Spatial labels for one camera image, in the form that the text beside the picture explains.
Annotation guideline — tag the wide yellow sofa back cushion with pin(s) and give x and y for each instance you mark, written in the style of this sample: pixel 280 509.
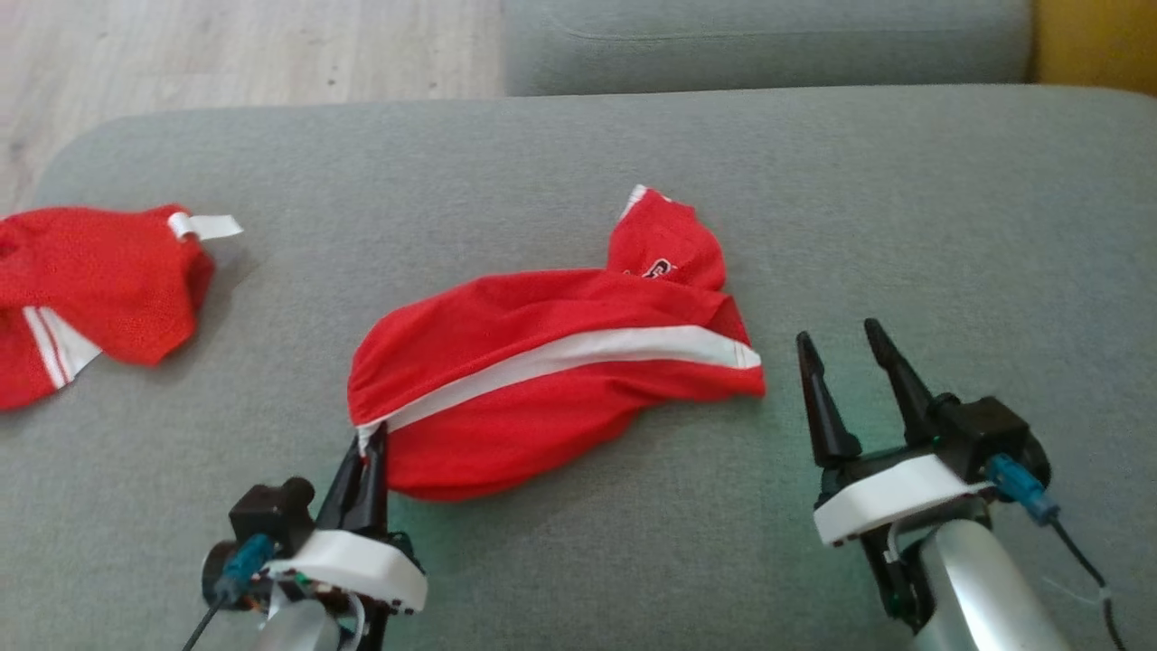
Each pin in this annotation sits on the wide yellow sofa back cushion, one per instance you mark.
pixel 1098 41

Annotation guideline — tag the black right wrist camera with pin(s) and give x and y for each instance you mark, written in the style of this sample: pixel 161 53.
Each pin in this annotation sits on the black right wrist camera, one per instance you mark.
pixel 981 429

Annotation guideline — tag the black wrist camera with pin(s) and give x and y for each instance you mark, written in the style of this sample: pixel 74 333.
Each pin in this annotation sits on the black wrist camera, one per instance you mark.
pixel 981 429
pixel 267 515

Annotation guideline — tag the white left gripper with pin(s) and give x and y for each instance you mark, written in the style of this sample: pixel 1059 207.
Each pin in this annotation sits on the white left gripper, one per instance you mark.
pixel 362 561

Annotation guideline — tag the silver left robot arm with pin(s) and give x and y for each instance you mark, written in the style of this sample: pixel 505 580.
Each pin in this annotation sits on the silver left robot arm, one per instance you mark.
pixel 298 628

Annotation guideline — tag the red shirt with white sleeves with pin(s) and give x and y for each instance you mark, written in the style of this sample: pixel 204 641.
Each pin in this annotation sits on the red shirt with white sleeves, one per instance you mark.
pixel 99 280

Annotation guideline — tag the red shorts with white stripe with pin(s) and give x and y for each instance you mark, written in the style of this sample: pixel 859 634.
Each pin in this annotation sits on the red shorts with white stripe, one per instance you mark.
pixel 506 398

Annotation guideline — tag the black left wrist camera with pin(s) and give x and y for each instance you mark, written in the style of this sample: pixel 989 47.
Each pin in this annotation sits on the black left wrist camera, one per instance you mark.
pixel 267 515

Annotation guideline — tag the large grey sofa seat cushion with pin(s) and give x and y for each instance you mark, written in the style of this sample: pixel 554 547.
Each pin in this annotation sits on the large grey sofa seat cushion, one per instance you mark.
pixel 542 154

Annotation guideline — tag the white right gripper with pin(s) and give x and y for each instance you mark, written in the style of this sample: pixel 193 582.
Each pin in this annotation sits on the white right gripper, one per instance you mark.
pixel 886 497

